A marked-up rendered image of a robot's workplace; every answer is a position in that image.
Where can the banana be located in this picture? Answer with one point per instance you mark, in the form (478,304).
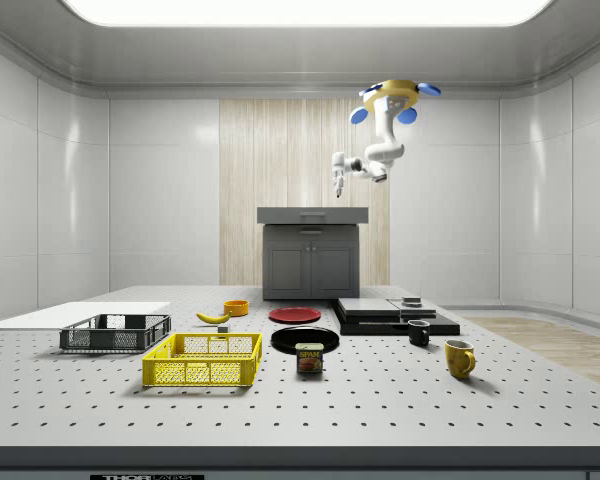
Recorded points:
(214,318)

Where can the black stove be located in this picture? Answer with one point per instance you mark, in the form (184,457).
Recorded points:
(370,312)

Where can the red plate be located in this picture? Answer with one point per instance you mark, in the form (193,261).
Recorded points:
(295,315)

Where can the flat-sided can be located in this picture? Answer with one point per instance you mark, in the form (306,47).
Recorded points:
(309,359)

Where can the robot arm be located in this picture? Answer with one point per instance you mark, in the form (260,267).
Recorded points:
(384,130)

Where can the yellow bowl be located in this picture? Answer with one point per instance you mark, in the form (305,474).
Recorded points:
(236,309)

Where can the yellow mug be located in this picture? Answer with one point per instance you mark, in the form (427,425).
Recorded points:
(457,361)

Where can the black plate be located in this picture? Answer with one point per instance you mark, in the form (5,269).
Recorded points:
(290,337)

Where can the dark grey basket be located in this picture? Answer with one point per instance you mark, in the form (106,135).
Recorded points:
(105,340)

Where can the black mug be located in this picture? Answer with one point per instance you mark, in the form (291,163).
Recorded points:
(418,334)

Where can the white cabinet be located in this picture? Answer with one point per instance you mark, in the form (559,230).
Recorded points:
(310,265)

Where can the white board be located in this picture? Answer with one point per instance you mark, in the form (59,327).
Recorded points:
(80,312)

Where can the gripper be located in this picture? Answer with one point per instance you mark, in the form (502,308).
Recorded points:
(337,180)

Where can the yellow basket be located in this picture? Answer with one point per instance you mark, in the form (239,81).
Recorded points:
(200,372)

